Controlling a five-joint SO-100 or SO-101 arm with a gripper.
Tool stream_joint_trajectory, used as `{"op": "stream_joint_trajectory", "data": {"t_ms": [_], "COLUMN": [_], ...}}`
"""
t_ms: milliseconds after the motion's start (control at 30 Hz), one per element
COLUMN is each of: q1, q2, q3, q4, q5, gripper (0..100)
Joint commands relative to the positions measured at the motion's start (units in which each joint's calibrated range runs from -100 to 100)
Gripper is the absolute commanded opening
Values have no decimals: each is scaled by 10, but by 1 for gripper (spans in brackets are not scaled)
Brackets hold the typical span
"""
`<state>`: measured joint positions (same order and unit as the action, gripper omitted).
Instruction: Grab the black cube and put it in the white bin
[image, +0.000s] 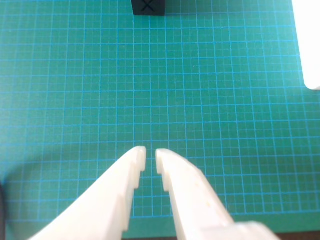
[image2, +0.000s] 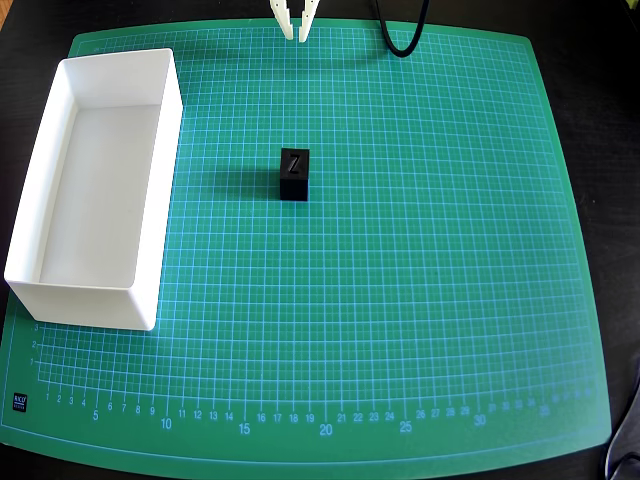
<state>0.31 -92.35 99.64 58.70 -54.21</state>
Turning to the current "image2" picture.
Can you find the black cube with letter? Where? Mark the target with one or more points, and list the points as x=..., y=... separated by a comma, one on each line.
x=294, y=187

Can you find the green cutting mat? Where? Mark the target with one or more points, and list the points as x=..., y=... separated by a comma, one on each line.
x=400, y=250

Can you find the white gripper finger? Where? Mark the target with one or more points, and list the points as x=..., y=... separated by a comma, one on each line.
x=307, y=17
x=283, y=17

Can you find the white rectangular bin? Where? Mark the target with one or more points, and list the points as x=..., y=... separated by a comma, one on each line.
x=100, y=200

